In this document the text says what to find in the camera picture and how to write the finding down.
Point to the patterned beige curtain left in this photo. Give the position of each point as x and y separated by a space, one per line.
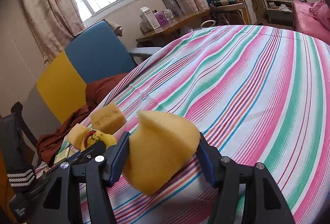
54 24

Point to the pink bed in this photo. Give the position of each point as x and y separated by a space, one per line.
312 18

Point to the green gold small box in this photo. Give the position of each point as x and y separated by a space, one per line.
64 155

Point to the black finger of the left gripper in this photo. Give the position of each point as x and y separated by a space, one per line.
85 156

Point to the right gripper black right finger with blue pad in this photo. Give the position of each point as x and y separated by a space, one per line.
264 201

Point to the dark red blanket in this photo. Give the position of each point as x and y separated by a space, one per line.
49 144

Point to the striped pink green bedsheet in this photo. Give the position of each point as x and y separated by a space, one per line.
257 93

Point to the purple box on desk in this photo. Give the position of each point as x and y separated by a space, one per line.
160 17

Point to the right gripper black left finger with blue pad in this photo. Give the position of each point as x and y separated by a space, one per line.
60 200

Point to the large yellow sponge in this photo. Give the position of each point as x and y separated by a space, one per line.
158 148

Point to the grey yellow blue headboard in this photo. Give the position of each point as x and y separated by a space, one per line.
95 54

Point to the small yellow sponge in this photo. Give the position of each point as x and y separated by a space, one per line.
108 119

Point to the yellow plush toy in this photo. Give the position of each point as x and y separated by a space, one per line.
95 136

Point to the wooden side desk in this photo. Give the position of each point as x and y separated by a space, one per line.
172 26

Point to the yellow sponge block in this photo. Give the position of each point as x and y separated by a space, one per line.
76 135

